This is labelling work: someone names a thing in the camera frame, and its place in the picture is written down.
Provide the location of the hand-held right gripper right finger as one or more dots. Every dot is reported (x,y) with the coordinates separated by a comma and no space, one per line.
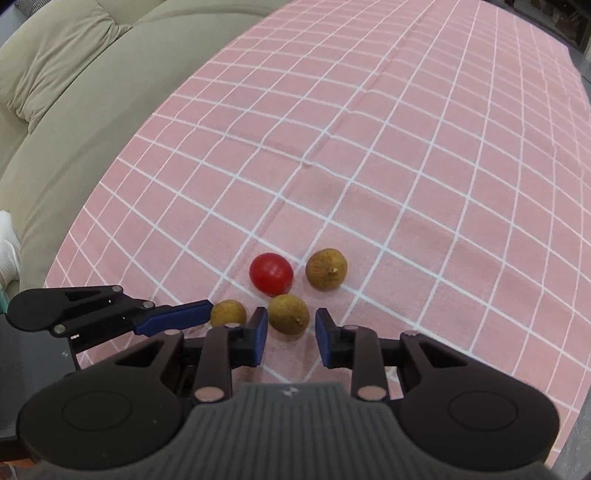
(323,339)

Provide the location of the pink checkered tablecloth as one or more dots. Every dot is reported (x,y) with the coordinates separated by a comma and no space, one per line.
(392,161)

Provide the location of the white cloth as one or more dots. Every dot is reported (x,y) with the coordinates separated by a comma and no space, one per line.
(9,249)

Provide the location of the red cherry tomato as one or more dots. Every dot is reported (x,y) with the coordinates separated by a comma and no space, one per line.
(271,273)

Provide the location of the beige sofa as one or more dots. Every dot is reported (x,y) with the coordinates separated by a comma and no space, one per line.
(92,115)

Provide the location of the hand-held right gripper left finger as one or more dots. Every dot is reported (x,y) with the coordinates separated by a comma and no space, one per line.
(261,339)

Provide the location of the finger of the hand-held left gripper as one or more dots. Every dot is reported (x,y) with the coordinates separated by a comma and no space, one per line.
(175,317)

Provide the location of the brown longan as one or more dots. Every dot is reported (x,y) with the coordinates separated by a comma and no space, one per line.
(228,313)
(326,269)
(288,313)

